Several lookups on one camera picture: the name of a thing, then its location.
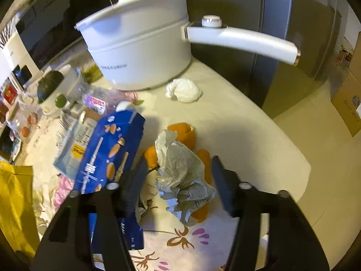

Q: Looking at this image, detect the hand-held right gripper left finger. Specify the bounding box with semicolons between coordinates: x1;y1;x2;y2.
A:
31;161;149;271

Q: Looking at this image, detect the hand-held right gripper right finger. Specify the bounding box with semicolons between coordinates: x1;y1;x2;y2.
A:
211;156;330;271

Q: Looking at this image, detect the orange peel piece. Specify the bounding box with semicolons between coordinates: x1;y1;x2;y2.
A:
186;207;211;224
167;122;197;151
196;149;214;185
144;146;159;169

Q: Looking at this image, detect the grey paper wrapper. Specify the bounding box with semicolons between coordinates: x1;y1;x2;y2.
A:
155;129;216;226

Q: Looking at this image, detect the blue almond print carton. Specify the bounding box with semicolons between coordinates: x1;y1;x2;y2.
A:
74;102;146;250

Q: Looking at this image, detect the white and blue pouch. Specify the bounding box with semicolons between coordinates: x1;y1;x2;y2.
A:
53;116;98;180

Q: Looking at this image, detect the floral tablecloth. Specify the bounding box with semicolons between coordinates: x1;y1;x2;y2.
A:
17;48;312;271

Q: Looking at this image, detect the clear plastic bottle pink label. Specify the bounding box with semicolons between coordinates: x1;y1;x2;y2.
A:
75;87;114;114

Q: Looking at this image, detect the white crumpled tissue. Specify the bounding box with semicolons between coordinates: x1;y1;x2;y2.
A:
165;77;203;103

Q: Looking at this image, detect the yellow bag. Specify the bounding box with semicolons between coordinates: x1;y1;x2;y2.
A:
0;161;40;253

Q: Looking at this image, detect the clear plastic container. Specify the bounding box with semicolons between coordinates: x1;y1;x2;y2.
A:
10;109;40;140

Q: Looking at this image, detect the red package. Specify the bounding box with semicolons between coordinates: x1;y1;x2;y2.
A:
0;86;18;105

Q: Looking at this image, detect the black glass-front oven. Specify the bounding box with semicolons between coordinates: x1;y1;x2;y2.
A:
15;0;93;71

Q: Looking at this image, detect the grey refrigerator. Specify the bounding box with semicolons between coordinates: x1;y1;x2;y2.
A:
173;0;343;119

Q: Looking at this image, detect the white appliance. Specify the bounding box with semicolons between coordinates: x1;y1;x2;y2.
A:
0;32;40;86

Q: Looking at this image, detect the white electric pot with handle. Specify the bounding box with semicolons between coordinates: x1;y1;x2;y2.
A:
75;0;302;91

